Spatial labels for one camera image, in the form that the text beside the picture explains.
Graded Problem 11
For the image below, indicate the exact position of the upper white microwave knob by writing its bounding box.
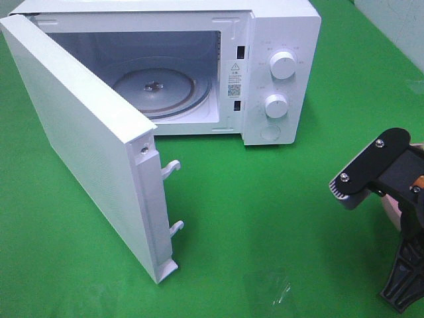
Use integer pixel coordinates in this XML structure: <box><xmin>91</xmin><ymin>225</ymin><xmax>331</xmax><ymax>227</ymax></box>
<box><xmin>270</xmin><ymin>50</ymin><xmax>297</xmax><ymax>80</ymax></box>

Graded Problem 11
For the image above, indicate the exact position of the pink plate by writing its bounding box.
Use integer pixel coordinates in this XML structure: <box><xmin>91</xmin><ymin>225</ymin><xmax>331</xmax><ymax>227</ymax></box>
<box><xmin>378</xmin><ymin>143</ymin><xmax>423</xmax><ymax>239</ymax></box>

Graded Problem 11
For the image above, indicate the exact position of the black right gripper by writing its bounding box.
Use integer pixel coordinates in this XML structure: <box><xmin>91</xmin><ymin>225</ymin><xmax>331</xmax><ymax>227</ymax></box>
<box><xmin>367</xmin><ymin>147</ymin><xmax>423</xmax><ymax>313</ymax></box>

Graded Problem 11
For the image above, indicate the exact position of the glass microwave turntable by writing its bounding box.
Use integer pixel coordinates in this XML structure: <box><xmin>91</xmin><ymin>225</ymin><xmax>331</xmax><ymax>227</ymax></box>
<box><xmin>113</xmin><ymin>68</ymin><xmax>211</xmax><ymax>119</ymax></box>

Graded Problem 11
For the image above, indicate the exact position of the white microwave door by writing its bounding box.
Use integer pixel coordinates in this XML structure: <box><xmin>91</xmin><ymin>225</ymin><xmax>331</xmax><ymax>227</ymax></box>
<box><xmin>1</xmin><ymin>15</ymin><xmax>184</xmax><ymax>283</ymax></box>

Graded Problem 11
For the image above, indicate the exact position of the white microwave knob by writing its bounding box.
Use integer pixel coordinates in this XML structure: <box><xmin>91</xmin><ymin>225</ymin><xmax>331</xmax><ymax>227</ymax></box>
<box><xmin>270</xmin><ymin>50</ymin><xmax>297</xmax><ymax>80</ymax></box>
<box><xmin>265</xmin><ymin>94</ymin><xmax>289</xmax><ymax>119</ymax></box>

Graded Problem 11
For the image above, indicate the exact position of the lower white microwave knob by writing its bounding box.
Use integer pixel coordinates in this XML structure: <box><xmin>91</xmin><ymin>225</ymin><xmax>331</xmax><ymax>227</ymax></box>
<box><xmin>265</xmin><ymin>94</ymin><xmax>289</xmax><ymax>119</ymax></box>

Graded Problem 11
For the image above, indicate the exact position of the white microwave oven body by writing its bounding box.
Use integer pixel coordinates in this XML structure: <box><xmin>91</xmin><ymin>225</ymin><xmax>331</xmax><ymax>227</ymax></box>
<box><xmin>5</xmin><ymin>1</ymin><xmax>321</xmax><ymax>145</ymax></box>

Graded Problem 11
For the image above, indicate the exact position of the round microwave door button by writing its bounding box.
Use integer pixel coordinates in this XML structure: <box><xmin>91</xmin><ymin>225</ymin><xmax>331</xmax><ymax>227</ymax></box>
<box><xmin>260</xmin><ymin>125</ymin><xmax>281</xmax><ymax>141</ymax></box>

